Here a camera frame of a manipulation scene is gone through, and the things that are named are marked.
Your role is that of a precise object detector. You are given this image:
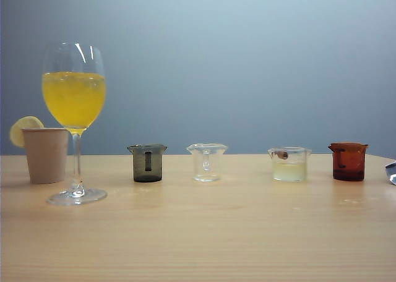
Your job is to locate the clear measuring cup wooden handle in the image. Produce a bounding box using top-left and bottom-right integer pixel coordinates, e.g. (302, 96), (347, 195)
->
(267, 146), (311, 182)

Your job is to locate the clear glass measuring cup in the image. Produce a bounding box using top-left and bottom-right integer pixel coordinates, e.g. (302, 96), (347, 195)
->
(186, 143), (229, 182)

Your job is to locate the smoky grey measuring cup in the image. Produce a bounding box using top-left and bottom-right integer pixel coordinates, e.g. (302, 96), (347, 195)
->
(127, 143), (168, 183)

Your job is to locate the wine glass with yellow juice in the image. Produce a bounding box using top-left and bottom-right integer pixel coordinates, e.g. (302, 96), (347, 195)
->
(41, 41), (108, 207)

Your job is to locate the amber glass measuring cup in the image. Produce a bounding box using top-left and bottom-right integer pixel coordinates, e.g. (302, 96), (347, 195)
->
(327, 142), (370, 181)

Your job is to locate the beige paper cup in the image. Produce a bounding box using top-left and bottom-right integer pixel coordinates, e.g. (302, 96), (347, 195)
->
(20, 127), (69, 185)

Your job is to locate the lemon slice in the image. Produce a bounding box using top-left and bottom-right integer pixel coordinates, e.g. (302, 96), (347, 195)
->
(9, 115), (45, 148)

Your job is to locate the silver metallic object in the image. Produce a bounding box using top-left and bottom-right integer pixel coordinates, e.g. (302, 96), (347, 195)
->
(384, 160), (396, 187)

